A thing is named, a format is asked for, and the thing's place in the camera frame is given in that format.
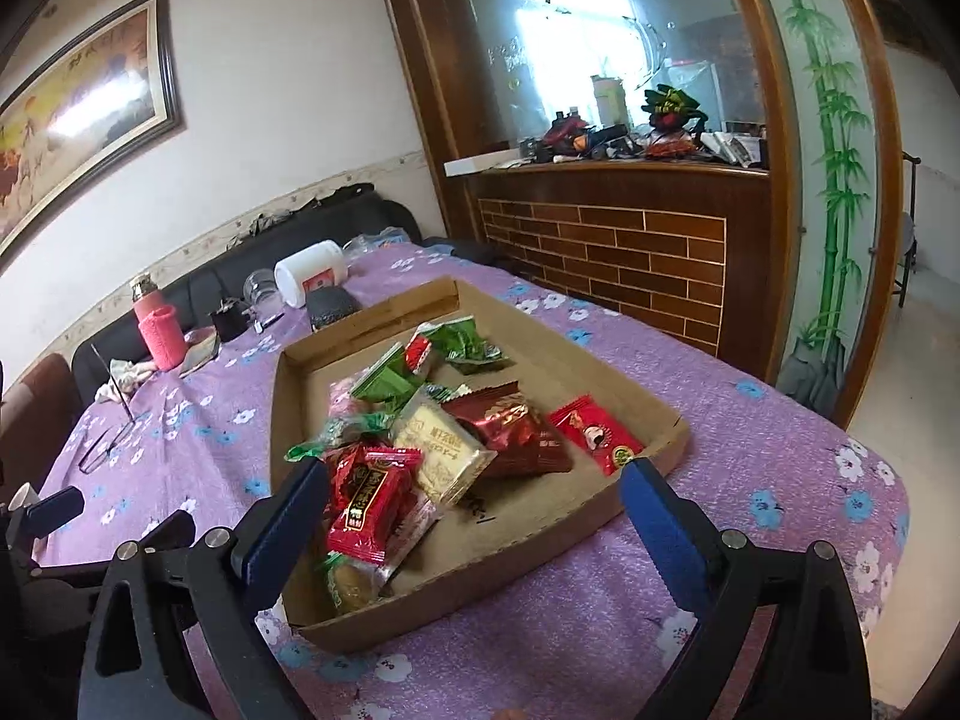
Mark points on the plain red snack packet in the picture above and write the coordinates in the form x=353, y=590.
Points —
x=596, y=439

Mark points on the beige snack packet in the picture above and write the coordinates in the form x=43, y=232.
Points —
x=442, y=454

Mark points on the dark red snack packet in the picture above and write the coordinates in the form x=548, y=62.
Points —
x=517, y=431

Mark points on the clear plastic bags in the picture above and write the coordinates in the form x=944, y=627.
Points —
x=375, y=241

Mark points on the white and green container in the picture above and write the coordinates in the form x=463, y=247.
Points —
x=607, y=101

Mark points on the green and yellow snack packet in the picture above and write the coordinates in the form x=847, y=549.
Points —
x=346, y=585

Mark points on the framed horse painting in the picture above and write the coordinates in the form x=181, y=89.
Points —
x=82, y=127

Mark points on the small black pot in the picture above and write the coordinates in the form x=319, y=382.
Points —
x=229, y=322

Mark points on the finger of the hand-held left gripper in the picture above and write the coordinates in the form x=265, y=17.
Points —
x=52, y=508
x=169, y=532

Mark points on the black sofa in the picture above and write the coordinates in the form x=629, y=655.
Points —
x=210, y=285

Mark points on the green wrapped candy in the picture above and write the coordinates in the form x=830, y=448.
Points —
x=330, y=441

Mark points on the red snack packet gold label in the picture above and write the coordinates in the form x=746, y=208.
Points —
x=371, y=499

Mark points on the purple floral tablecloth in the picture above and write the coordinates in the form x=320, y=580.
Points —
x=750, y=480

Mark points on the pink snack packet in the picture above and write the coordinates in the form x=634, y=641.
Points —
x=349, y=397

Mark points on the black glasses case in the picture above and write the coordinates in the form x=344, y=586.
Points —
x=332, y=309

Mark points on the white mug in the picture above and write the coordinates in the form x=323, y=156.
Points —
x=22, y=496

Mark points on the shallow cardboard box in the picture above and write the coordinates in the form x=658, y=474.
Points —
x=540, y=525

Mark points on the white plastic jar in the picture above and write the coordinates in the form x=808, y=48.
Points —
x=311, y=274

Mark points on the white shelf board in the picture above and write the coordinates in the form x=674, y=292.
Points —
x=480, y=163

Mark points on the pink thermos bottle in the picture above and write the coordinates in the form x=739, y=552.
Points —
x=161, y=337

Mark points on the eyeglasses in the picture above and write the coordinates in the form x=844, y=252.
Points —
x=97, y=454

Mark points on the dark garment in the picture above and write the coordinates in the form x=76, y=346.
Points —
x=465, y=250

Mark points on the red and green ornament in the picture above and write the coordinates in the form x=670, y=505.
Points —
x=671, y=116

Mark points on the crumpled white tissue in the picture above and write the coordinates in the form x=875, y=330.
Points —
x=127, y=379

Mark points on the clutter pile on counter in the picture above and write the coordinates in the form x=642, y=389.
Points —
x=600, y=142

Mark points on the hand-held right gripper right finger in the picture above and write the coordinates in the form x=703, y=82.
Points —
x=660, y=532

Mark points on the clear glass cup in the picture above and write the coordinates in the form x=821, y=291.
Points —
x=262, y=291

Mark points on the olive notebook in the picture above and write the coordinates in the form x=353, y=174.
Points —
x=201, y=352

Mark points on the brown armchair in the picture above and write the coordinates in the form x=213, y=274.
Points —
x=37, y=405

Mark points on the bamboo painted glass panel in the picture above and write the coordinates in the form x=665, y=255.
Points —
x=825, y=165

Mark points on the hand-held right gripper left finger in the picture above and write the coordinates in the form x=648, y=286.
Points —
x=289, y=532

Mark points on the wooden brick-pattern counter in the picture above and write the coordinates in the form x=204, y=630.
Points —
x=622, y=240

